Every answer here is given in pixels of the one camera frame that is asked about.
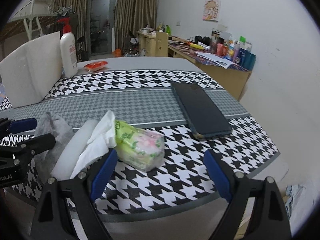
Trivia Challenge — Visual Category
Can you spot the grey cloth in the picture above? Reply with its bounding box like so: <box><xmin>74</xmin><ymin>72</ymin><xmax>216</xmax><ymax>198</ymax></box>
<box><xmin>34</xmin><ymin>112</ymin><xmax>74</xmax><ymax>173</ymax></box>

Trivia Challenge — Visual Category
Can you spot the white foam sheet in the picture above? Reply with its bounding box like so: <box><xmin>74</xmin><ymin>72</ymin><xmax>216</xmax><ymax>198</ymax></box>
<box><xmin>49</xmin><ymin>110</ymin><xmax>118</xmax><ymax>181</ymax></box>

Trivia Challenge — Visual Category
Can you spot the green tissue pack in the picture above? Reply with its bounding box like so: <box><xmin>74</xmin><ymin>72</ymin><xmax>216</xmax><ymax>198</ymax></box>
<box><xmin>115</xmin><ymin>120</ymin><xmax>165</xmax><ymax>172</ymax></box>

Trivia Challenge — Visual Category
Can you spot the white foam box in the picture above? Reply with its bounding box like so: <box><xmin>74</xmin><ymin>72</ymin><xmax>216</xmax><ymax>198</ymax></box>
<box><xmin>1</xmin><ymin>32</ymin><xmax>62</xmax><ymax>108</ymax></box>

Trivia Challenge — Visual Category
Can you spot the houndstooth table runner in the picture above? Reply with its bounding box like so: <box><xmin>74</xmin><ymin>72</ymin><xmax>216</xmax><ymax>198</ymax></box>
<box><xmin>1</xmin><ymin>70</ymin><xmax>279</xmax><ymax>216</ymax></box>

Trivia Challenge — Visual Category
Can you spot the red snack packet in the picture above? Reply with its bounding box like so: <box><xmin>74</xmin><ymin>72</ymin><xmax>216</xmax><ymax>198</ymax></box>
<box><xmin>84</xmin><ymin>61</ymin><xmax>108</xmax><ymax>73</ymax></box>

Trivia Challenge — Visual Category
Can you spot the black smartphone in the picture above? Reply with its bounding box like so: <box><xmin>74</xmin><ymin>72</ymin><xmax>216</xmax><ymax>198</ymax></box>
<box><xmin>171</xmin><ymin>82</ymin><xmax>232</xmax><ymax>140</ymax></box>

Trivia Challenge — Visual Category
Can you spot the white lotion pump bottle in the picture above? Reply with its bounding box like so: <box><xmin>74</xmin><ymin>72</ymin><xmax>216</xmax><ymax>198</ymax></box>
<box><xmin>57</xmin><ymin>17</ymin><xmax>78</xmax><ymax>78</ymax></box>

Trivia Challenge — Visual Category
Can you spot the metal bunk bed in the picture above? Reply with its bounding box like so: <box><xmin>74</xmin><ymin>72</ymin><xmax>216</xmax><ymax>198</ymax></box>
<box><xmin>1</xmin><ymin>0</ymin><xmax>66</xmax><ymax>42</ymax></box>

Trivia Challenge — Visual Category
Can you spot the wooden desk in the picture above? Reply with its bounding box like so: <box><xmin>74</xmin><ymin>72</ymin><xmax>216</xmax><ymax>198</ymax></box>
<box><xmin>136</xmin><ymin>31</ymin><xmax>251</xmax><ymax>100</ymax></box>

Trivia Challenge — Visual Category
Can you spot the left brown curtain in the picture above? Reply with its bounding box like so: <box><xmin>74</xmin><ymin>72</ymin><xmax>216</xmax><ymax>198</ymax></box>
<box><xmin>52</xmin><ymin>0</ymin><xmax>88</xmax><ymax>61</ymax></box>

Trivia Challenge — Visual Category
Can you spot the brown curtain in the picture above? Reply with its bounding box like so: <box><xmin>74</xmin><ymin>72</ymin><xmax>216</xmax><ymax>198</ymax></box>
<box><xmin>52</xmin><ymin>0</ymin><xmax>88</xmax><ymax>61</ymax></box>
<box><xmin>114</xmin><ymin>0</ymin><xmax>157</xmax><ymax>50</ymax></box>

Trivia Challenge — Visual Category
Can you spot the white paper sheet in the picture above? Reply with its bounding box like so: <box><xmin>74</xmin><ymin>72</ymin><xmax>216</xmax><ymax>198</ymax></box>
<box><xmin>196</xmin><ymin>52</ymin><xmax>233</xmax><ymax>69</ymax></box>

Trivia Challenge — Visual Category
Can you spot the blue toiletry bottle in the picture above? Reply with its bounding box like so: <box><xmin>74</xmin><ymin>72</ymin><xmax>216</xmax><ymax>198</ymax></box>
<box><xmin>242</xmin><ymin>51</ymin><xmax>256</xmax><ymax>71</ymax></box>

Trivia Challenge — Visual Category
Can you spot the glass balcony door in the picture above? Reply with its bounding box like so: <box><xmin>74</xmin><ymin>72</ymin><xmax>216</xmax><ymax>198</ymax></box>
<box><xmin>87</xmin><ymin>0</ymin><xmax>117</xmax><ymax>56</ymax></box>

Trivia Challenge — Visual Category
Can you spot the wooden smiley chair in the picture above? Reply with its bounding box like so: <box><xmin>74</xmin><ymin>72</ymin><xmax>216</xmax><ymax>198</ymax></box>
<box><xmin>155</xmin><ymin>31</ymin><xmax>169</xmax><ymax>57</ymax></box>

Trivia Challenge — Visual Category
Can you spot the right brown curtain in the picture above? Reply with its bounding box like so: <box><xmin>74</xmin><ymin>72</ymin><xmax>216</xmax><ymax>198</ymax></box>
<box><xmin>114</xmin><ymin>0</ymin><xmax>157</xmax><ymax>50</ymax></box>

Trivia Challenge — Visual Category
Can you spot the cartoon wall picture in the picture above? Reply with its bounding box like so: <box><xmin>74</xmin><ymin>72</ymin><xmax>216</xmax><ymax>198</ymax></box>
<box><xmin>202</xmin><ymin>0</ymin><xmax>221</xmax><ymax>22</ymax></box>

